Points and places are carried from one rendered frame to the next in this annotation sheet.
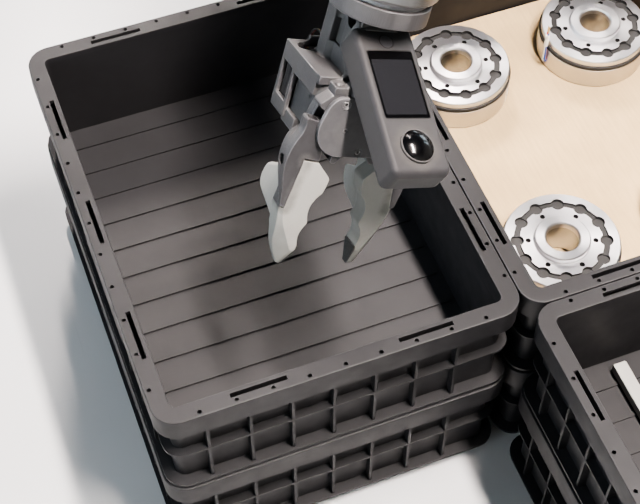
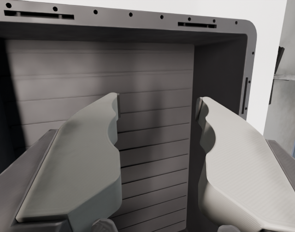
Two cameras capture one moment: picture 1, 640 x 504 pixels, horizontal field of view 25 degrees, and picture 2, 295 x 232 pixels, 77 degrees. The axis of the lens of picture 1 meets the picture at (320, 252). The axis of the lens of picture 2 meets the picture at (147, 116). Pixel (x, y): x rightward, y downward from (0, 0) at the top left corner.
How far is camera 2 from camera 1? 0.99 m
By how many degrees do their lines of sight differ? 36
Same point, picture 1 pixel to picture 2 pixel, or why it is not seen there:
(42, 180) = not seen: hidden behind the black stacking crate
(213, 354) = (161, 103)
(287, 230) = (229, 113)
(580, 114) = not seen: outside the picture
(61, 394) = not seen: hidden behind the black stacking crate
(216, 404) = (226, 23)
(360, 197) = (109, 152)
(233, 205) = (126, 188)
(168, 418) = (252, 26)
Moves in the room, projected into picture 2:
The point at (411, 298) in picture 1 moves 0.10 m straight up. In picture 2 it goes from (37, 110) to (16, 137)
